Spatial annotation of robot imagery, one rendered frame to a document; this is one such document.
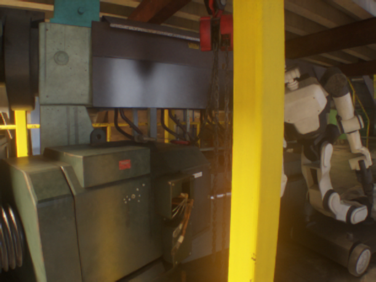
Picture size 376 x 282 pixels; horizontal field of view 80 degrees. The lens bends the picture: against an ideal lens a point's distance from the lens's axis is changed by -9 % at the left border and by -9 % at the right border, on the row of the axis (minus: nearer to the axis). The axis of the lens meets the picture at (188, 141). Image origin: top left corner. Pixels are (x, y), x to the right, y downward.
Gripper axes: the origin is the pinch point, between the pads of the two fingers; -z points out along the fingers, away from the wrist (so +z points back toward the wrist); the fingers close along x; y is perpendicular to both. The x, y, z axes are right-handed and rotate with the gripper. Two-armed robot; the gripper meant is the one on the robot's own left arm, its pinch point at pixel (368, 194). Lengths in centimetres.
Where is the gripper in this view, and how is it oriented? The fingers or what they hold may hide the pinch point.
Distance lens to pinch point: 182.2
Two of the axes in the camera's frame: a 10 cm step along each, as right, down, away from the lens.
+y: 8.2, -2.9, -5.0
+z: -4.1, -9.0, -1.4
